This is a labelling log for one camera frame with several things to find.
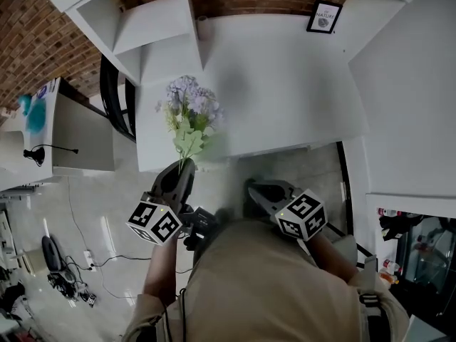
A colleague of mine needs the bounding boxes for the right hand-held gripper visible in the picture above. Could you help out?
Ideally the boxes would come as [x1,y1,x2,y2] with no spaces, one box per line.
[244,178,328,242]

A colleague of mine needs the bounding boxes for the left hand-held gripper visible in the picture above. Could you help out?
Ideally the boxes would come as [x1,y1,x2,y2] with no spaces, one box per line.
[125,158,197,246]

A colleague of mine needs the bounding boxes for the purple artificial flowers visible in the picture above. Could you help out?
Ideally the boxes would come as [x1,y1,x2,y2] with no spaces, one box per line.
[154,74,229,173]

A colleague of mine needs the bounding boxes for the person's left forearm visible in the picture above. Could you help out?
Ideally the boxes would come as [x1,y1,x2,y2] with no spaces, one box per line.
[141,239,180,308]

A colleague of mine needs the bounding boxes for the person's right forearm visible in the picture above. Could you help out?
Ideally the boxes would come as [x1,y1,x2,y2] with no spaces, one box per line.
[305,230,360,285]

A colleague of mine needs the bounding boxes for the black waist device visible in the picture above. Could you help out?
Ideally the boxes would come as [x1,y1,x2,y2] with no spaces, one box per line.
[177,204,221,252]

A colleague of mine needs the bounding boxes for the person's beige shirt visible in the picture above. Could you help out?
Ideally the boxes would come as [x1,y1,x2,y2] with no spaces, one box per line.
[122,217,411,342]

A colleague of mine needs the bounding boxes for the white power strip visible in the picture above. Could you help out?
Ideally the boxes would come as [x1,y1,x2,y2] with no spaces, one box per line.
[83,249,98,273]

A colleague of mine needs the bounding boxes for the black bag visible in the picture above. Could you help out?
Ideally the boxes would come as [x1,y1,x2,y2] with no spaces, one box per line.
[378,213,425,242]

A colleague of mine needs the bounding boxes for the orange drink bottle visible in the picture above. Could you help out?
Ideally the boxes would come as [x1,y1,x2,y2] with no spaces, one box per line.
[378,271,400,286]

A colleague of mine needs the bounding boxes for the black round floor object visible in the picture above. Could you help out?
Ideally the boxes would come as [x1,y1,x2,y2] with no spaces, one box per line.
[40,234,64,273]

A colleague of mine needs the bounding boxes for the white side table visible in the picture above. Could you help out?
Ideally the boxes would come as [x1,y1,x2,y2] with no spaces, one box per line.
[0,76,118,194]

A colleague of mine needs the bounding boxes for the black folding chair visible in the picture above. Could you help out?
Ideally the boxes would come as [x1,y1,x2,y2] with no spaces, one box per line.
[98,53,138,143]

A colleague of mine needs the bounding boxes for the beige box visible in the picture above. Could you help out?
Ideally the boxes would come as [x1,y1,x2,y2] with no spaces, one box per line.
[20,249,48,274]

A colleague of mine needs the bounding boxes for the black framed glass door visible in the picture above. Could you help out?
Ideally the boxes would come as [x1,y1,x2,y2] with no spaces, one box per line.
[393,214,456,322]

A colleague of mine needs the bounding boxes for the floor clutter pile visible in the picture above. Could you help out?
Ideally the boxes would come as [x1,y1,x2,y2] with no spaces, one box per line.
[0,279,41,342]

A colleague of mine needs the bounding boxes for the white hutch shelf unit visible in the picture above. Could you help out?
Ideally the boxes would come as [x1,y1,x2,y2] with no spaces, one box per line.
[31,0,440,86]

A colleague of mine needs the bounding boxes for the black framed picture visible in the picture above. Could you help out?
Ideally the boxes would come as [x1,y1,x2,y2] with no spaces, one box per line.
[305,0,344,35]

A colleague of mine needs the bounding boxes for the black floor cable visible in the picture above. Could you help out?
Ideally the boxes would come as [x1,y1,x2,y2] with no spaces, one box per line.
[90,254,153,269]

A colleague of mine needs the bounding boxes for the white floor cable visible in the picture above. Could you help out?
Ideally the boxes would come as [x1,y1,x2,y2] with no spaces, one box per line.
[66,175,138,301]

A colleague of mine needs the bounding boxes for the black cable on shirt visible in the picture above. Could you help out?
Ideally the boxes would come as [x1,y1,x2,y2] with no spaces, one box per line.
[160,286,189,342]

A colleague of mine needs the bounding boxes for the grey shoulder strap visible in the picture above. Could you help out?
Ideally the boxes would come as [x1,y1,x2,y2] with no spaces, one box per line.
[358,254,393,342]

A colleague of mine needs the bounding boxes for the tangle of black cables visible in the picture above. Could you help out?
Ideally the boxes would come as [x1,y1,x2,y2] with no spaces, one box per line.
[46,261,90,302]

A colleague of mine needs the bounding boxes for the black clip device with cable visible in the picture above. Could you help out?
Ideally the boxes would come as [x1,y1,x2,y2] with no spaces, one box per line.
[22,145,80,168]

